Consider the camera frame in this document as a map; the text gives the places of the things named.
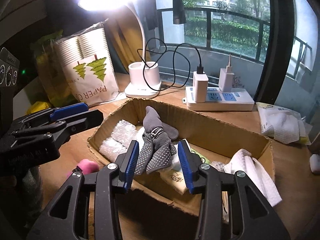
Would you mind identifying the clear bubble wrap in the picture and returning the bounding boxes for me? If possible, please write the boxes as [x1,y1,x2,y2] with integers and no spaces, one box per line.
[99,120,138,162]

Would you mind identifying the pink plush toy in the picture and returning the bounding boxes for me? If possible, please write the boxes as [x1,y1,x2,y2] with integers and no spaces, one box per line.
[66,159,99,178]

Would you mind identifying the white paper towel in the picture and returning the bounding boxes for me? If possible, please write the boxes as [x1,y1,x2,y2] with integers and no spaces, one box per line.
[223,148,282,207]

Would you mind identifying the grey dotted socks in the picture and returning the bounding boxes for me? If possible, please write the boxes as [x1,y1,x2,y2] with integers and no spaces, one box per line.
[135,106,179,176]

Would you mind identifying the cartoon tissue pack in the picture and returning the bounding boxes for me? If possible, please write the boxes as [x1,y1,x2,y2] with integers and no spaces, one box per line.
[158,139,210,195]

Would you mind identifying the green yellow cup pack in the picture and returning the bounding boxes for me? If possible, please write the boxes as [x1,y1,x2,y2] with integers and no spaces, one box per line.
[30,30,77,107]

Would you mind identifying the white paper cup pack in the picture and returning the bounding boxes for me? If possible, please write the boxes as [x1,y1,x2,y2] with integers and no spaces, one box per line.
[54,22,119,106]

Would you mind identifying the small white case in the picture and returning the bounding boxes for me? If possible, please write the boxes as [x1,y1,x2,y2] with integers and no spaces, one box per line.
[310,154,320,175]

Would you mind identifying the brown cardboard box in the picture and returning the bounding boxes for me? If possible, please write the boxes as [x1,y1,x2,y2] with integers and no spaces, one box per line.
[88,99,281,216]

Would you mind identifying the white wipes packet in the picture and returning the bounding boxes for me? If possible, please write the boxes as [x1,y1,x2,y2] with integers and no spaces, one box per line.
[256,102,312,145]

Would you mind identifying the white power strip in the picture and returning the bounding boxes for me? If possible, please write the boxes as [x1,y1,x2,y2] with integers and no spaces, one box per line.
[182,87,254,112]

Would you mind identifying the white desk lamp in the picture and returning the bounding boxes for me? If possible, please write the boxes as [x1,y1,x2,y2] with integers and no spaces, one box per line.
[78,0,161,98]

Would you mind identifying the black balcony railing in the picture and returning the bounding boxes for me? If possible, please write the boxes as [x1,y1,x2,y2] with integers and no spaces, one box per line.
[157,6,313,80]

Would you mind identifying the white charger with black cable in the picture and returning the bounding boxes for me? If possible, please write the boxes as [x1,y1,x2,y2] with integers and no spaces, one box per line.
[136,37,209,104]

